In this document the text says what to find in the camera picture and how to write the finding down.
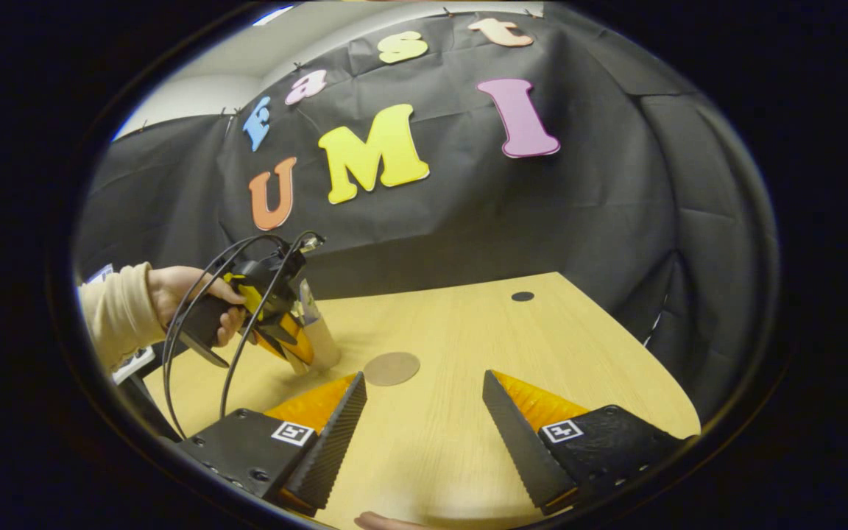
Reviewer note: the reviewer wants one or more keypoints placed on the computer monitor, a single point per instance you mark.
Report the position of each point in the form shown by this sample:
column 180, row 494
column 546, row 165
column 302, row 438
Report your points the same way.
column 100, row 274

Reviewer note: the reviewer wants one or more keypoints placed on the round brown coaster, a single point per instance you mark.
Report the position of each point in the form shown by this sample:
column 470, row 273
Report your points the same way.
column 391, row 369

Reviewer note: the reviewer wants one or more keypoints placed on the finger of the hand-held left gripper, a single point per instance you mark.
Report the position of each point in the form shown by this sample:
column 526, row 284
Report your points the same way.
column 291, row 342

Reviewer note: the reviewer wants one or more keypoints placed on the black backdrop cloth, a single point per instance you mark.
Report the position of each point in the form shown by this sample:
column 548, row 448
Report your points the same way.
column 542, row 221

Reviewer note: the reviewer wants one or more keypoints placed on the white device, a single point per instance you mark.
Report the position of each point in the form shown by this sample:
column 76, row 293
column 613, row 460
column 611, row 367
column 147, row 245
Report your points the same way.
column 133, row 364

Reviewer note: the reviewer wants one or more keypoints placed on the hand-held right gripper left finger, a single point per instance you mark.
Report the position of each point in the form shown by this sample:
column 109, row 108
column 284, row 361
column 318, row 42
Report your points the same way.
column 332, row 449

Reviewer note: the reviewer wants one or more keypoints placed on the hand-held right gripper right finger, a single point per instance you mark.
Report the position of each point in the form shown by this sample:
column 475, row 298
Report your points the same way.
column 520, row 449

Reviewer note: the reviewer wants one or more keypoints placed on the wooden desktop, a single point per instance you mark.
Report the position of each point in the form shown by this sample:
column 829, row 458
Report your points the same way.
column 505, row 331

